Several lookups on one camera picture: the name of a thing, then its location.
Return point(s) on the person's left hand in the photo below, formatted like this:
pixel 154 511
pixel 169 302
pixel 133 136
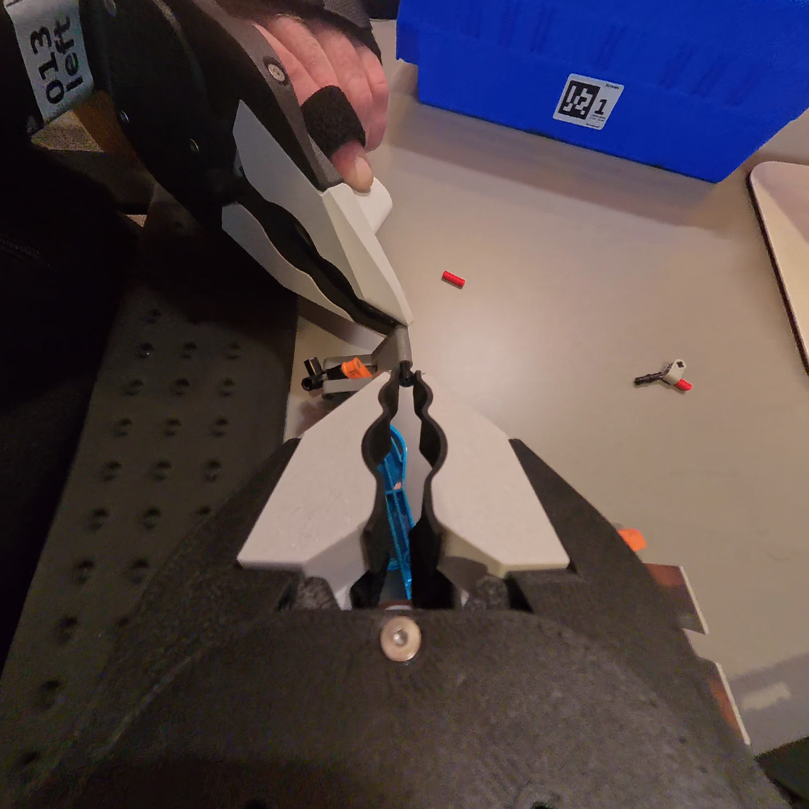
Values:
pixel 341 63

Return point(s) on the grey orange brick assembly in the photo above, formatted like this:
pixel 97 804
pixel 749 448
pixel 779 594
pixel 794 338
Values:
pixel 344 370

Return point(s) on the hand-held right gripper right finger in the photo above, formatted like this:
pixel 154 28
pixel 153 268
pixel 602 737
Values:
pixel 499 505

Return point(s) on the small red axle pin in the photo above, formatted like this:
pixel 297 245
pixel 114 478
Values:
pixel 454 279

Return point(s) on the grey tracked toy robot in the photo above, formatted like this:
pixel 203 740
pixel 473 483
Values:
pixel 670 588

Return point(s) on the long black connector pin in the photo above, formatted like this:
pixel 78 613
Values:
pixel 648 379

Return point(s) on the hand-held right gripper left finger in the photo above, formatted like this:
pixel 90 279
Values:
pixel 309 505

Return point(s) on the blue storage bin with tag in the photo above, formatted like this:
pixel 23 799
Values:
pixel 505 63

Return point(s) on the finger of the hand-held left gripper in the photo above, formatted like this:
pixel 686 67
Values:
pixel 278 170
pixel 259 246

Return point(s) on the person's left forearm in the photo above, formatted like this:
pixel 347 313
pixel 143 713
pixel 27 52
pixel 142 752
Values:
pixel 366 38

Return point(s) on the light blue brick separator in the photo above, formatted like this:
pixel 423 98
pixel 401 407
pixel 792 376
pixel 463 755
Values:
pixel 395 505

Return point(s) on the black round hole connector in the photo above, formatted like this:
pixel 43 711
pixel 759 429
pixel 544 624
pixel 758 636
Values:
pixel 407 374

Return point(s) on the white stand base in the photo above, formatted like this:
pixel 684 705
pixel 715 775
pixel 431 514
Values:
pixel 784 253

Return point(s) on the white connector with red axle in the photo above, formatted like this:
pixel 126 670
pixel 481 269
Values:
pixel 677 374

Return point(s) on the black dimpled mat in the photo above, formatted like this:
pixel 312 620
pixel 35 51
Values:
pixel 158 411

